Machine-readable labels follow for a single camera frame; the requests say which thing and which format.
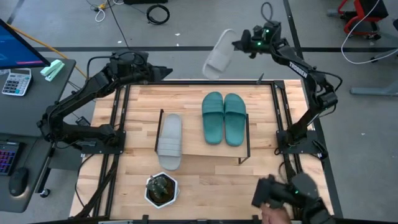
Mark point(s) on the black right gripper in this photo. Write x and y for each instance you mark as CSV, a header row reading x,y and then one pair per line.
x,y
248,42

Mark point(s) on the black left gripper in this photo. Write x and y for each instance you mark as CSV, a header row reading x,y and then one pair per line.
x,y
149,71

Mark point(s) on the grey rubber slide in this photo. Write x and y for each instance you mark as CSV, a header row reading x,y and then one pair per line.
x,y
217,59
169,130

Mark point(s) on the green rubber slide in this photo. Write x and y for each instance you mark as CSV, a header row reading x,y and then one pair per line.
x,y
212,124
234,127

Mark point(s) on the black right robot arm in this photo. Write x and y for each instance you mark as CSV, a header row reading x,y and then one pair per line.
x,y
298,70

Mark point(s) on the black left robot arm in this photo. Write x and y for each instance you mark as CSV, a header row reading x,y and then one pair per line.
x,y
93,84

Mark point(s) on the black power adapter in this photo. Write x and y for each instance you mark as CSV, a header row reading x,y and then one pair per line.
x,y
83,121

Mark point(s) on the mint green stapler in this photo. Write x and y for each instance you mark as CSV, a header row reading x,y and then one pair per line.
x,y
52,71

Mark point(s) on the small green cactus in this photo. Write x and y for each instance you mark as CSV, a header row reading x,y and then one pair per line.
x,y
157,185

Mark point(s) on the white hexagonal plant pot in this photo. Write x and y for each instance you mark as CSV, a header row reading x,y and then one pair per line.
x,y
161,205

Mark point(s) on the red and black cart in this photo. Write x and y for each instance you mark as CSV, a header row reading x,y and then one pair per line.
x,y
373,6

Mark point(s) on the grey desk leg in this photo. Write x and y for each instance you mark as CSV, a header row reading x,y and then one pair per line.
x,y
373,91

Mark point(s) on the black desk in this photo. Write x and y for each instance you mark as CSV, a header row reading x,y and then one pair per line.
x,y
25,115

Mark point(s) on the grey desk calculator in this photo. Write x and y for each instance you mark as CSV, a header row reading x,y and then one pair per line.
x,y
17,82

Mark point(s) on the computer monitor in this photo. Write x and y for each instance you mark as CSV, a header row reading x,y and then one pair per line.
x,y
15,49

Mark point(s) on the black caster wheel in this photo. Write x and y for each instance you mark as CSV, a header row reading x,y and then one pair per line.
x,y
44,193

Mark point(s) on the person's hand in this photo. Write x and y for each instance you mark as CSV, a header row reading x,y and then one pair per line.
x,y
275,216

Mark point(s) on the backlit black keyboard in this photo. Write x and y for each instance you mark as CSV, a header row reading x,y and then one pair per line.
x,y
7,158

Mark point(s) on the black computer mouse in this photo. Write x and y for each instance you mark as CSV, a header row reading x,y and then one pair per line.
x,y
18,182

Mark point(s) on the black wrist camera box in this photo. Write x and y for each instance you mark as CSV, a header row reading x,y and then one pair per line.
x,y
264,31

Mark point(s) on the black aluminium table frame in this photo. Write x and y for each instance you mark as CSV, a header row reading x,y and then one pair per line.
x,y
202,82

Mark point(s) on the small grey metal bracket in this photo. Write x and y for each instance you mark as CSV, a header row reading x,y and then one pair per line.
x,y
260,80

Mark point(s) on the wooden shelf with black frame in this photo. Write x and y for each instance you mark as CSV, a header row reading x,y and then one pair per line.
x,y
192,137

